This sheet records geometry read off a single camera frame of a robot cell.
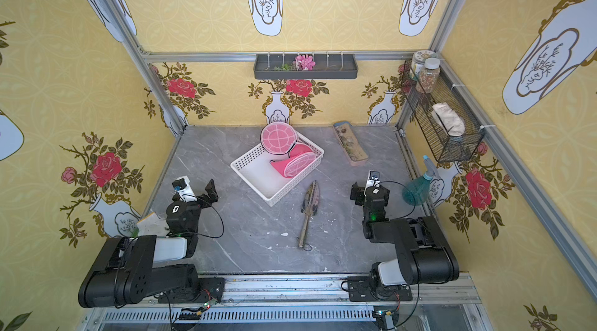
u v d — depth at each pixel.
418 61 0.86
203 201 0.78
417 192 0.97
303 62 0.88
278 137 1.07
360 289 0.73
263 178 1.03
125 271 0.44
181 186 0.73
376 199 0.71
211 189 0.86
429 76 0.80
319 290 0.75
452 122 0.69
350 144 1.10
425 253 0.45
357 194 0.84
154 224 0.88
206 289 0.73
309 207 0.93
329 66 0.92
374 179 0.78
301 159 0.90
